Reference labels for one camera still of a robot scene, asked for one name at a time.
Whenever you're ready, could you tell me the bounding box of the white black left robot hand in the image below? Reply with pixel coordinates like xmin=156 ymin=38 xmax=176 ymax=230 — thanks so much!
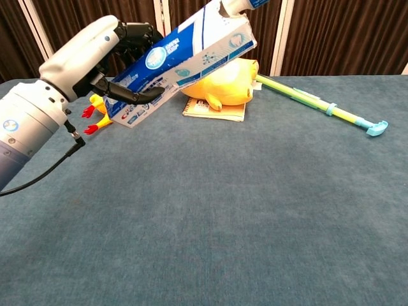
xmin=38 ymin=15 xmax=165 ymax=106

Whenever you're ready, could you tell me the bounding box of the blue white toothpaste box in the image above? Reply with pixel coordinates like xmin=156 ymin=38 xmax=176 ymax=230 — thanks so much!
xmin=103 ymin=0 xmax=258 ymax=130

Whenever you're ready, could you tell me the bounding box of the white blue toothpaste tube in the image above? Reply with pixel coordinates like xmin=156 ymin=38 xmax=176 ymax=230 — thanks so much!
xmin=219 ymin=0 xmax=272 ymax=17

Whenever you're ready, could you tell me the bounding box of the yellow rubber chicken toy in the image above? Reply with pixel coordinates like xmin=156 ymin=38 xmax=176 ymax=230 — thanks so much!
xmin=81 ymin=94 xmax=114 ymax=135

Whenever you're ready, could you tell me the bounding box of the yellow plush duck toy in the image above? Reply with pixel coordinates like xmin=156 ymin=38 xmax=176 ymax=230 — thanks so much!
xmin=180 ymin=58 xmax=259 ymax=112

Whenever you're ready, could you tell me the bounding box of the brown spiral notebook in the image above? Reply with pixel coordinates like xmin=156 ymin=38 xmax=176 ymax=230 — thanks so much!
xmin=182 ymin=97 xmax=247 ymax=122

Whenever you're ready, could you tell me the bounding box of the teal table cloth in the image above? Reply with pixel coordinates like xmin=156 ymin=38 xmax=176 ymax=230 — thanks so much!
xmin=0 ymin=75 xmax=408 ymax=306

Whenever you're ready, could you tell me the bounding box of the green blue water squirter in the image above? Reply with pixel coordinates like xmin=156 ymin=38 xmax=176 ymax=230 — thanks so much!
xmin=254 ymin=73 xmax=389 ymax=138

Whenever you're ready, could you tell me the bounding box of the dark brown pleated curtain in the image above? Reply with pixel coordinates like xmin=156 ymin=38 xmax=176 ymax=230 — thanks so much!
xmin=0 ymin=0 xmax=408 ymax=84

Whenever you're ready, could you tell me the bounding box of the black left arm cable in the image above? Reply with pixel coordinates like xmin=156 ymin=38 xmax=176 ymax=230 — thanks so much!
xmin=0 ymin=122 xmax=86 ymax=197

